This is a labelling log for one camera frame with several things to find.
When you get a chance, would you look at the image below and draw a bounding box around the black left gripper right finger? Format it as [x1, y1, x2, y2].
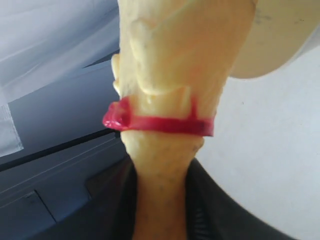
[185, 159, 292, 240]

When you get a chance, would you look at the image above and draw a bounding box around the white backdrop curtain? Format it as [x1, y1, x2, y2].
[0, 0, 119, 156]

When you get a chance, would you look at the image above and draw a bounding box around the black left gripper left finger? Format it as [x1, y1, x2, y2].
[109, 154, 141, 240]

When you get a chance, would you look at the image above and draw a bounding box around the yellow rubber chicken with head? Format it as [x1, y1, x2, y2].
[103, 0, 257, 240]

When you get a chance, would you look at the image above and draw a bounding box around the cream bin marked O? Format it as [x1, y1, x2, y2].
[231, 0, 320, 79]

